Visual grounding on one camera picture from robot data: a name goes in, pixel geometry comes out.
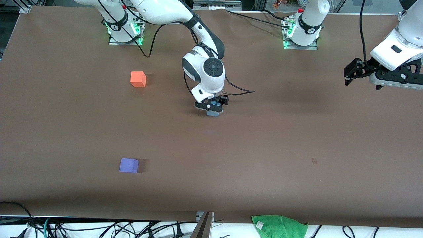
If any green cloth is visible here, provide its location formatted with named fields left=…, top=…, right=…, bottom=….
left=251, top=215, right=308, bottom=238

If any black looped floor cable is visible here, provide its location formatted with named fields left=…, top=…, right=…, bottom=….
left=0, top=201, right=37, bottom=238

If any dark slanted stand post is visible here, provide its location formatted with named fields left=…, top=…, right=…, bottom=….
left=189, top=212, right=213, bottom=238

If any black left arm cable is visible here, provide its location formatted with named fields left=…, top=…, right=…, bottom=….
left=360, top=0, right=374, bottom=65

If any black cable with plug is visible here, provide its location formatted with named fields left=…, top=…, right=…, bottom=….
left=139, top=221, right=199, bottom=238

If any short black table cable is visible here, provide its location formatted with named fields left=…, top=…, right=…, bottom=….
left=261, top=9, right=286, bottom=20

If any light blue foam block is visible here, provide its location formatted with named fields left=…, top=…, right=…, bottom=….
left=206, top=102, right=221, bottom=117

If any orange foam block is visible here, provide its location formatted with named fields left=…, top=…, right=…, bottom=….
left=130, top=71, right=147, bottom=88

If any purple foam block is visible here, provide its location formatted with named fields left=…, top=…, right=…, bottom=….
left=119, top=158, right=139, bottom=174

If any black tangled floor cable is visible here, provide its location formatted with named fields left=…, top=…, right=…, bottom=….
left=50, top=221, right=139, bottom=238

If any grey metal box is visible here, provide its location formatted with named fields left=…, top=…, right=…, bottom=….
left=193, top=0, right=242, bottom=10

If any long black table cable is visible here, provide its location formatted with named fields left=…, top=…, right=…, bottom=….
left=226, top=9, right=285, bottom=27

